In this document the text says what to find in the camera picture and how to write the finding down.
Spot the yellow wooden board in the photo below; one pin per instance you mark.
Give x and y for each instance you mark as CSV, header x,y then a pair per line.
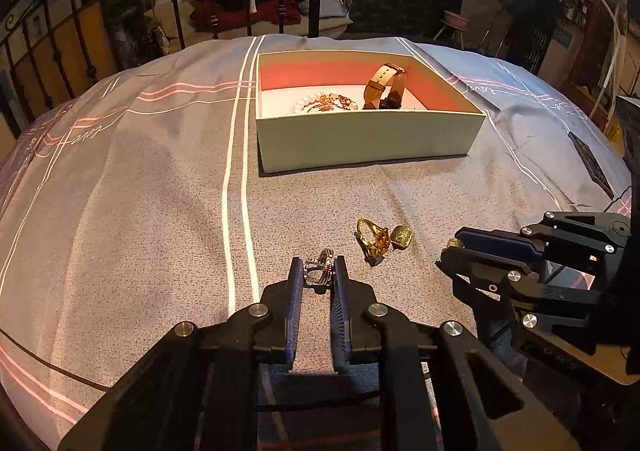
x,y
95,31

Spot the green patterned counter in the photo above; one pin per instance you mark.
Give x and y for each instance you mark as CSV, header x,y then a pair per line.
x,y
390,1

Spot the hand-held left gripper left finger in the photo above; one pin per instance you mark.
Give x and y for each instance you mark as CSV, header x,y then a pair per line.
x,y
295,301

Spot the pink stool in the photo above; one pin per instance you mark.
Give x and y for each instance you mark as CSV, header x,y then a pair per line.
x,y
456,20

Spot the pale green box pink inside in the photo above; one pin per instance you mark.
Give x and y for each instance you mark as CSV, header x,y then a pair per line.
x,y
360,141

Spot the red clothing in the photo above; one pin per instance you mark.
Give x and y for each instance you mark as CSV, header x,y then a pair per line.
x,y
265,11

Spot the tiny gold jewelry piece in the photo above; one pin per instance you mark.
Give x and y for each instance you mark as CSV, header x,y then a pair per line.
x,y
454,244

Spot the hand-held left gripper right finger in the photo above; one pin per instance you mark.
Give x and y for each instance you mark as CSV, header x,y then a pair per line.
x,y
340,311

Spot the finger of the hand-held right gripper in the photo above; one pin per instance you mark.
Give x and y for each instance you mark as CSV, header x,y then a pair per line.
x,y
495,240
480,271

